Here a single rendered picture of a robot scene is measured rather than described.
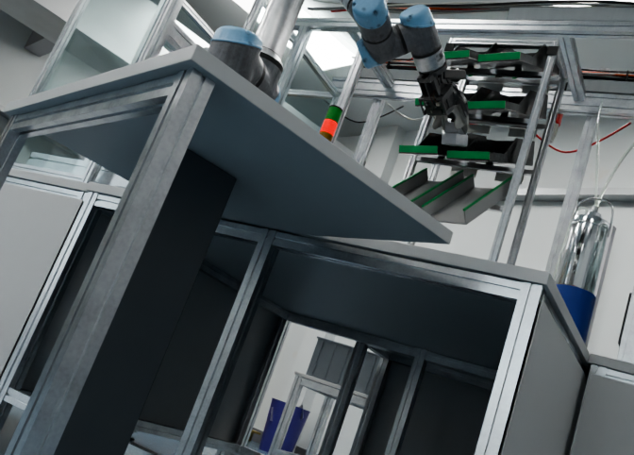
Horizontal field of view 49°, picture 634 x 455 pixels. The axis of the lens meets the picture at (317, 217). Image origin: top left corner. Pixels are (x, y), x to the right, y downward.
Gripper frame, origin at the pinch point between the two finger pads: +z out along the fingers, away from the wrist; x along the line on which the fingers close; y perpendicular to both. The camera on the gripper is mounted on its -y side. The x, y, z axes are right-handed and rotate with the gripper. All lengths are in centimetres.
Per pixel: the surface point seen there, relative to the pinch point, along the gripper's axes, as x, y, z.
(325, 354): -156, -32, 182
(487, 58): -3.7, -30.0, -3.6
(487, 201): 6.7, 6.6, 19.4
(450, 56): -14.6, -28.7, -5.7
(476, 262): 20.0, 36.8, 11.5
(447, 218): -0.1, 16.4, 18.0
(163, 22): -119, -17, -34
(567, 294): 4, -26, 89
